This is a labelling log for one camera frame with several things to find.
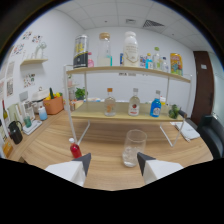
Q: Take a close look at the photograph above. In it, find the multicoloured wall poster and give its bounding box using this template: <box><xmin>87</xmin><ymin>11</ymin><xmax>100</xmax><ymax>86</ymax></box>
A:
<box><xmin>139</xmin><ymin>54</ymin><xmax>147</xmax><ymax>69</ymax></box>

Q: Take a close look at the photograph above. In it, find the green cup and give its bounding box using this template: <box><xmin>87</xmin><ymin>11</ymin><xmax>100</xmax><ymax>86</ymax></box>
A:
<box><xmin>23</xmin><ymin>114</ymin><xmax>33</xmax><ymax>129</ymax></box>

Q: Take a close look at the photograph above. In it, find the clear tub of limes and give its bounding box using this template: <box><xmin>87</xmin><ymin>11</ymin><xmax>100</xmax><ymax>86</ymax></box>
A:
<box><xmin>168</xmin><ymin>103</ymin><xmax>188</xmax><ymax>120</ymax></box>

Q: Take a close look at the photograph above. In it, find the ceiling air vent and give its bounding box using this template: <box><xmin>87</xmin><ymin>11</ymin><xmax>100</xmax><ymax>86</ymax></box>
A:
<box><xmin>142</xmin><ymin>19</ymin><xmax>165</xmax><ymax>29</ymax></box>

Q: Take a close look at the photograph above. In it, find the clear bottle blue cap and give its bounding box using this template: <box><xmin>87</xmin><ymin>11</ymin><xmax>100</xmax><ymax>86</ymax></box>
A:
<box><xmin>160</xmin><ymin>56</ymin><xmax>170</xmax><ymax>73</ymax></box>

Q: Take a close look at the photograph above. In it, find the wall sticker sheet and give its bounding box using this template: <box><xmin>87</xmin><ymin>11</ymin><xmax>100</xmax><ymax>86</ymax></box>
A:
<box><xmin>22</xmin><ymin>73</ymin><xmax>36</xmax><ymax>89</ymax></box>

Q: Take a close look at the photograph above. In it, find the green potted plant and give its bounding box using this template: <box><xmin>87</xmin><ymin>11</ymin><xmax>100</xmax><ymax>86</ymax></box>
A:
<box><xmin>74</xmin><ymin>87</ymin><xmax>87</xmax><ymax>101</ymax></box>

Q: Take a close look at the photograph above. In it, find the white fabric pouch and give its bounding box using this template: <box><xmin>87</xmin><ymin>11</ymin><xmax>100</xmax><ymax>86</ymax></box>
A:
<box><xmin>173</xmin><ymin>121</ymin><xmax>201</xmax><ymax>141</ymax></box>

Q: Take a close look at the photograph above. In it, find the wooden wall shelf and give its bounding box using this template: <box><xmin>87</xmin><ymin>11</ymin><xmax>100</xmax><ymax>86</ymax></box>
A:
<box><xmin>19</xmin><ymin>58</ymin><xmax>49</xmax><ymax>66</ymax></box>

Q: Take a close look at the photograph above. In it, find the green wine bottle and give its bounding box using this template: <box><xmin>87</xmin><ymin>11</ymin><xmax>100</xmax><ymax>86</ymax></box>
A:
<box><xmin>1</xmin><ymin>99</ymin><xmax>11</xmax><ymax>129</ymax></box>

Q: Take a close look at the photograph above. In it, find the clear bottle green cap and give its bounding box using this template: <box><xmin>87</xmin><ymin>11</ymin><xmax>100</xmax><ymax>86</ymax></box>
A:
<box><xmin>152</xmin><ymin>46</ymin><xmax>162</xmax><ymax>71</ymax></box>

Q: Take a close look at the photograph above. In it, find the small pink bottle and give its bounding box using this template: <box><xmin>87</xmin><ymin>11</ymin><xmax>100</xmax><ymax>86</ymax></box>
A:
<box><xmin>87</xmin><ymin>51</ymin><xmax>95</xmax><ymax>68</ymax></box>

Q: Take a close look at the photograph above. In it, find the small red liquid bottle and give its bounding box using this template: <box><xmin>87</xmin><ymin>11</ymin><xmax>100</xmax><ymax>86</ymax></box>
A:
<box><xmin>68</xmin><ymin>137</ymin><xmax>83</xmax><ymax>159</ymax></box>

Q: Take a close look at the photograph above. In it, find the colourful wall sticker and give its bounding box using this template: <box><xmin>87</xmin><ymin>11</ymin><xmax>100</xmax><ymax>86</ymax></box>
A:
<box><xmin>31</xmin><ymin>34</ymin><xmax>43</xmax><ymax>44</ymax></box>
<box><xmin>13</xmin><ymin>43</ymin><xmax>25</xmax><ymax>56</ymax></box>
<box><xmin>21</xmin><ymin>30</ymin><xmax>33</xmax><ymax>40</ymax></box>

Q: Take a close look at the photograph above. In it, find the brown door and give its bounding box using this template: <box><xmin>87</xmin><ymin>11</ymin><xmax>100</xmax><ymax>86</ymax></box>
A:
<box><xmin>190</xmin><ymin>50</ymin><xmax>214</xmax><ymax>126</ymax></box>

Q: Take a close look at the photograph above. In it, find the black handbag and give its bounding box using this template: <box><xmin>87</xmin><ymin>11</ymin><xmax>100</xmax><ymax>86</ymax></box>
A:
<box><xmin>7</xmin><ymin>120</ymin><xmax>24</xmax><ymax>145</ymax></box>

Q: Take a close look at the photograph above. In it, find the orange basket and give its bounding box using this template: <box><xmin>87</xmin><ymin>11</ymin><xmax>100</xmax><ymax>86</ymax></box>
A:
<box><xmin>42</xmin><ymin>95</ymin><xmax>65</xmax><ymax>116</ymax></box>

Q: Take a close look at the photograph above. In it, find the small light blue bottle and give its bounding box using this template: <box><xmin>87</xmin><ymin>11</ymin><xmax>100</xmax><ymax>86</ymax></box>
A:
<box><xmin>145</xmin><ymin>53</ymin><xmax>154</xmax><ymax>70</ymax></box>

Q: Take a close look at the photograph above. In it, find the white picture frame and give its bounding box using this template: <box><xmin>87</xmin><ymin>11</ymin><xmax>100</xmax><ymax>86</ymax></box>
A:
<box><xmin>21</xmin><ymin>100</ymin><xmax>36</xmax><ymax>121</ymax></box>

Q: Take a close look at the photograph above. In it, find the glass bottle cork lid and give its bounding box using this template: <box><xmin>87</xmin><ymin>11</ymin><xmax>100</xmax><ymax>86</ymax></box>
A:
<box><xmin>97</xmin><ymin>32</ymin><xmax>113</xmax><ymax>67</ymax></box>

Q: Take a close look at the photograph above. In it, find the large white bottle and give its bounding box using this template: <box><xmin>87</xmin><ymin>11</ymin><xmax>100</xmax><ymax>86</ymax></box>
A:
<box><xmin>122</xmin><ymin>30</ymin><xmax>140</xmax><ymax>68</ymax></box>

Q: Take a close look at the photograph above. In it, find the black sofa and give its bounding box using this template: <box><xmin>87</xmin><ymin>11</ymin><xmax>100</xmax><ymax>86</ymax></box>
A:
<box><xmin>196</xmin><ymin>114</ymin><xmax>224</xmax><ymax>160</ymax></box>

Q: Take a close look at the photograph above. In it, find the blue white bottle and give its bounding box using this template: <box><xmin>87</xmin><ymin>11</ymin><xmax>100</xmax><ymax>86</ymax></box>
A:
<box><xmin>37</xmin><ymin>105</ymin><xmax>48</xmax><ymax>122</ymax></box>

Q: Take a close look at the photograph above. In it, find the blue liquid bottle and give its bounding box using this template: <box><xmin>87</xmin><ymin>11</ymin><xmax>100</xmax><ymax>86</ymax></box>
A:
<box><xmin>149</xmin><ymin>89</ymin><xmax>163</xmax><ymax>118</ymax></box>

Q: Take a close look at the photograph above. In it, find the tall black silver can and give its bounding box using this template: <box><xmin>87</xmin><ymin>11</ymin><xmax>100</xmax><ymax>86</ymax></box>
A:
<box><xmin>72</xmin><ymin>34</ymin><xmax>90</xmax><ymax>70</ymax></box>

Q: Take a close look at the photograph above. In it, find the two-tier wooden shelf rack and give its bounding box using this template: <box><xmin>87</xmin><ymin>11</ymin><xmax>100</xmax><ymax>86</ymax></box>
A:
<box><xmin>63</xmin><ymin>64</ymin><xmax>194</xmax><ymax>148</ymax></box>

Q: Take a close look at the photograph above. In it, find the white countertop appliance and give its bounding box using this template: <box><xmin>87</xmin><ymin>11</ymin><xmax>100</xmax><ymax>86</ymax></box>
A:
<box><xmin>31</xmin><ymin>87</ymin><xmax>50</xmax><ymax>102</ymax></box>

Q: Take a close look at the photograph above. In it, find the small clear bottle orange cap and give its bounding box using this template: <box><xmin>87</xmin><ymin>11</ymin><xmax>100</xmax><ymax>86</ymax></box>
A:
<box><xmin>103</xmin><ymin>87</ymin><xmax>117</xmax><ymax>117</ymax></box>

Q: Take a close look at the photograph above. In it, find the clear bottle red label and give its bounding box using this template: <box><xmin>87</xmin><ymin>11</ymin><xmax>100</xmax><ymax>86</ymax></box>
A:
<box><xmin>127</xmin><ymin>87</ymin><xmax>141</xmax><ymax>117</ymax></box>

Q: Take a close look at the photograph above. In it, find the clear glass with ice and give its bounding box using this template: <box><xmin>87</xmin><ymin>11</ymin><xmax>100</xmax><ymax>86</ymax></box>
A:
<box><xmin>121</xmin><ymin>129</ymin><xmax>148</xmax><ymax>168</ymax></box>

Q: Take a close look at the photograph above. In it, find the white tray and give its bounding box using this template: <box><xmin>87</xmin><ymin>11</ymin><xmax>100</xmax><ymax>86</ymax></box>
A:
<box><xmin>21</xmin><ymin>119</ymin><xmax>43</xmax><ymax>136</ymax></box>

